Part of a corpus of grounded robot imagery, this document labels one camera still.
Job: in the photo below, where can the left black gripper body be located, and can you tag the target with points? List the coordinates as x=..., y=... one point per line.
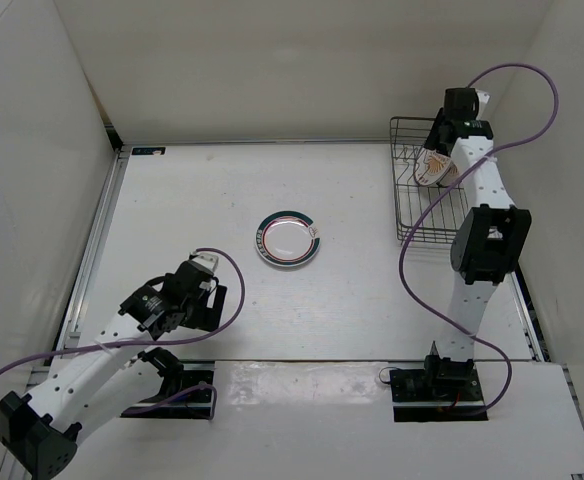
x=195, y=316

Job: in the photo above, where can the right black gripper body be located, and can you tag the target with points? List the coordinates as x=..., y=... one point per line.
x=443, y=150

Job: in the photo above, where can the green red rimmed plate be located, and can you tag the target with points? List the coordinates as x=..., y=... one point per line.
x=287, y=239

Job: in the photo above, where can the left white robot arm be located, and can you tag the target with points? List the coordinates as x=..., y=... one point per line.
x=43, y=428

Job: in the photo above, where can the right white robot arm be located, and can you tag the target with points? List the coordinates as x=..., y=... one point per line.
x=487, y=245

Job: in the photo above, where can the orange pattern plate front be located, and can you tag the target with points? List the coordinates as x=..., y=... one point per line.
x=430, y=167

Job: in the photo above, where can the small black label sticker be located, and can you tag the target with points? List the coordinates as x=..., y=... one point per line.
x=148, y=151

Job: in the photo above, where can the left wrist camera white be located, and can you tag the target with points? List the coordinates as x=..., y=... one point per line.
x=206, y=261

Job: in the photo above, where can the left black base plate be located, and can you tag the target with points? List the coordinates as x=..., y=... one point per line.
x=187, y=398

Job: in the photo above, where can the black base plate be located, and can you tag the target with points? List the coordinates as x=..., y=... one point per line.
x=187, y=398
x=413, y=401

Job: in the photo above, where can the black wire dish rack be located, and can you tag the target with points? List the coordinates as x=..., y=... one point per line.
x=439, y=227

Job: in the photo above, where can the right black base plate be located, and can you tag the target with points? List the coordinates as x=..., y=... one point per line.
x=413, y=401

